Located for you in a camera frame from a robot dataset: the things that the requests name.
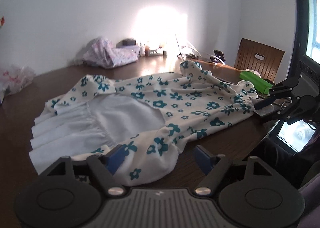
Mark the clear plastic bag red print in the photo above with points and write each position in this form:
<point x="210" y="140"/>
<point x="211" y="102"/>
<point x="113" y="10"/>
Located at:
<point x="15" y="78"/>

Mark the pink floral garment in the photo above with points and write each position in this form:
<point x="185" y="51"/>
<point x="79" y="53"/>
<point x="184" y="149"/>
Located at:
<point x="100" y="53"/>

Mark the white bottle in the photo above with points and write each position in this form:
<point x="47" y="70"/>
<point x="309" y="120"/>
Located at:
<point x="142" y="51"/>

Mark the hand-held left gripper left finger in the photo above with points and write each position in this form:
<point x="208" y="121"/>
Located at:
<point x="116" y="159"/>

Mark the dark labelled box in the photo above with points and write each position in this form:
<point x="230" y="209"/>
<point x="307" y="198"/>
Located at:
<point x="155" y="53"/>

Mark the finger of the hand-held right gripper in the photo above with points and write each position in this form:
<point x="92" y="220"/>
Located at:
<point x="272" y="116"/>
<point x="265" y="103"/>

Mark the white dress teal flowers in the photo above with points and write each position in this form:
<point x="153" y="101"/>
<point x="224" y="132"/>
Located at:
<point x="175" y="98"/>

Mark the pink folded garment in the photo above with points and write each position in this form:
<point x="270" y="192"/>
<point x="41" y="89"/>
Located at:
<point x="125" y="55"/>

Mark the black window frame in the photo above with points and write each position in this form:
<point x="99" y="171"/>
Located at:
<point x="298" y="18"/>

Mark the wooden chair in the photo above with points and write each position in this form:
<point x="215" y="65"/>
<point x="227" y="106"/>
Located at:
<point x="250" y="55"/>

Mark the black phone stand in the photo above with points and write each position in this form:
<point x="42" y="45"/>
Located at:
<point x="219" y="55"/>

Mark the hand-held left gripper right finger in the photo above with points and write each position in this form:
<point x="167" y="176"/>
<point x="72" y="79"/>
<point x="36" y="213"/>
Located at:
<point x="202" y="160"/>

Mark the small black box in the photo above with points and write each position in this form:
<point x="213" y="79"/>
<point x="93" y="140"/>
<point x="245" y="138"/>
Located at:
<point x="128" y="42"/>

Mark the green case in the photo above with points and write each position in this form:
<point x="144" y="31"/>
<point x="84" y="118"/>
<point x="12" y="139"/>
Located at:
<point x="255" y="81"/>

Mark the white fluffy cloth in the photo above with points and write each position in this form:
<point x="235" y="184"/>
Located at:
<point x="252" y="71"/>

